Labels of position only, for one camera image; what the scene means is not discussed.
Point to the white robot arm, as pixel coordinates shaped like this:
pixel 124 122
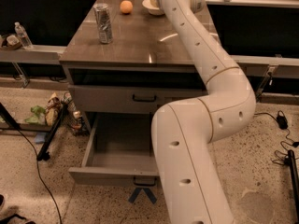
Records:
pixel 181 130

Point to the white paper bowl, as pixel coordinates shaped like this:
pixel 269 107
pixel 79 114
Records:
pixel 152 7

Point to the bowl with items on ledge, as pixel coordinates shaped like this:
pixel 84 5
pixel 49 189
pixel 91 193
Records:
pixel 9 42

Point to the grey drawer cabinet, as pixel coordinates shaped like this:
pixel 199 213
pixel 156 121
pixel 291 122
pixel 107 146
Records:
pixel 145 53

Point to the open bottom drawer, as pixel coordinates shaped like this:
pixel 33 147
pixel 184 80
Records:
pixel 119 152

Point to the closed upper drawer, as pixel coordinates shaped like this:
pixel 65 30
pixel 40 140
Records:
pixel 114 99

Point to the pile of snack packages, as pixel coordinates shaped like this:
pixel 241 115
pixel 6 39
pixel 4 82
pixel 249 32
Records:
pixel 72 119

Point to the orange fruit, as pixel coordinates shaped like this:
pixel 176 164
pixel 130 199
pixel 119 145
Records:
pixel 126 7

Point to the silver drink can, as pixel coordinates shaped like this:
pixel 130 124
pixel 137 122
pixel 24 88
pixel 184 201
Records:
pixel 102 17

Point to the green plastic bag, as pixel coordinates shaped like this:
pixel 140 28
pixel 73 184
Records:
pixel 38 115

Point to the black tripod leg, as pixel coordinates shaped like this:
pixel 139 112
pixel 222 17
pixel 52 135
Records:
pixel 43 154

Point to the black power adapter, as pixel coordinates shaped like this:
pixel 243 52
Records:
pixel 282 121

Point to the clear plastic water bottle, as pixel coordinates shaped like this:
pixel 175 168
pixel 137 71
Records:
pixel 23 36

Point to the black stand right edge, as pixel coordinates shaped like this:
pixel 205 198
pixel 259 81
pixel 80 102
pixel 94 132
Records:
pixel 295 179

